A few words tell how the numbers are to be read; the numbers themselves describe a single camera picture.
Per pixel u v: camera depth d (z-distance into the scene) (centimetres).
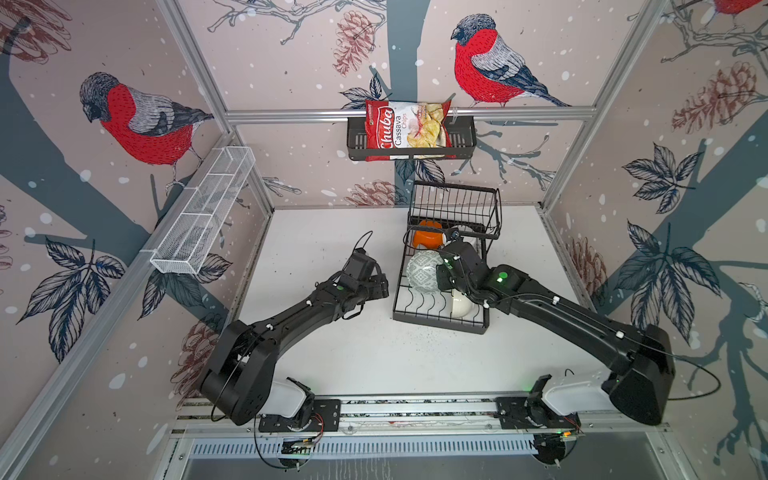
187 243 71
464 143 93
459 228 101
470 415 75
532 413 66
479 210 92
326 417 73
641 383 38
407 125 88
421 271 81
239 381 42
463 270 57
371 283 77
